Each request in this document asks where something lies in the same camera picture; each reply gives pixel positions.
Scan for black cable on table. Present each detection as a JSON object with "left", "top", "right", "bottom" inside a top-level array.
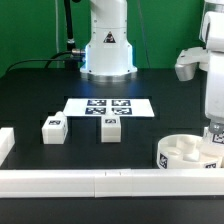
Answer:
[{"left": 4, "top": 48, "right": 87, "bottom": 76}]

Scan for white U-shaped fence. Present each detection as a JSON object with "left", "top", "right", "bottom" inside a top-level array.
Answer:
[{"left": 0, "top": 126, "right": 224, "bottom": 199}]

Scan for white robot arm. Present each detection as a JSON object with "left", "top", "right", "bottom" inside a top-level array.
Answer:
[{"left": 80, "top": 0, "right": 224, "bottom": 134}]

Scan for white marker sheet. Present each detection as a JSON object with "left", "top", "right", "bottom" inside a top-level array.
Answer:
[{"left": 63, "top": 98, "right": 154, "bottom": 117}]

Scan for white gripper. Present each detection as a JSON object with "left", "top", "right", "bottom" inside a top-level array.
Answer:
[{"left": 205, "top": 52, "right": 224, "bottom": 134}]

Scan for black vertical hose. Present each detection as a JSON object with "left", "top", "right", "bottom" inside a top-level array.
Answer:
[{"left": 63, "top": 0, "right": 76, "bottom": 53}]

